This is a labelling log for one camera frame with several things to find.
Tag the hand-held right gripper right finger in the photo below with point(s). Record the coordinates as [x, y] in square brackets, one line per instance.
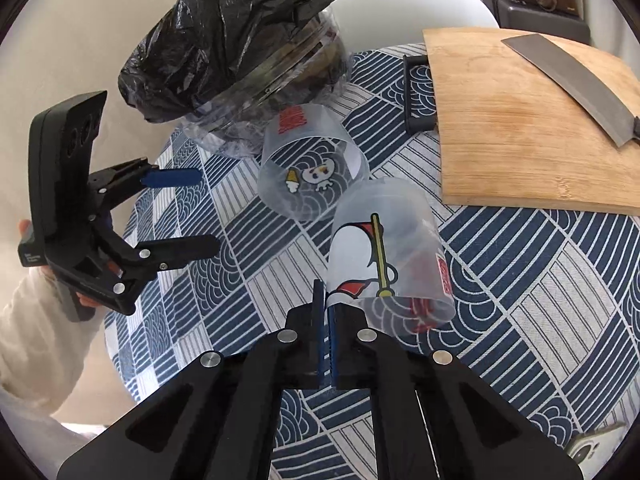
[334, 350]

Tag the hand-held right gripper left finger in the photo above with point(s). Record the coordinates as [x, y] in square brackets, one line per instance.
[320, 340]

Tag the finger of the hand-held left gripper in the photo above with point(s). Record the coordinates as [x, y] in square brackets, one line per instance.
[185, 249]
[170, 177]

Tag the clear plastic cup penguin print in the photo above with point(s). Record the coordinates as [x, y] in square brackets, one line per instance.
[395, 240]

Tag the black trash bag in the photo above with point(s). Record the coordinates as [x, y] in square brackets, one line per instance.
[215, 35]

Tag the clear plastic trash bin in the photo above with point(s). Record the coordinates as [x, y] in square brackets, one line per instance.
[300, 75]

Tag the person's left forearm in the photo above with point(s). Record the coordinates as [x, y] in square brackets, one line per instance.
[35, 350]

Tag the person's left hand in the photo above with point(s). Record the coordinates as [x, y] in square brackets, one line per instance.
[89, 302]

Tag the clear plastic cup white label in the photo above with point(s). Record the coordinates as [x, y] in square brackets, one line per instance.
[305, 185]

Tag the wooden cutting board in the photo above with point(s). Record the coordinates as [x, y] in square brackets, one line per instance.
[500, 135]

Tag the white chair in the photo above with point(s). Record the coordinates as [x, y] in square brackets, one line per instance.
[415, 5]

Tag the grey suitcase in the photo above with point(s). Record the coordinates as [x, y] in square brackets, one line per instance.
[540, 19]

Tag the white curtain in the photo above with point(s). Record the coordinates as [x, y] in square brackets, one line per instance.
[607, 10]

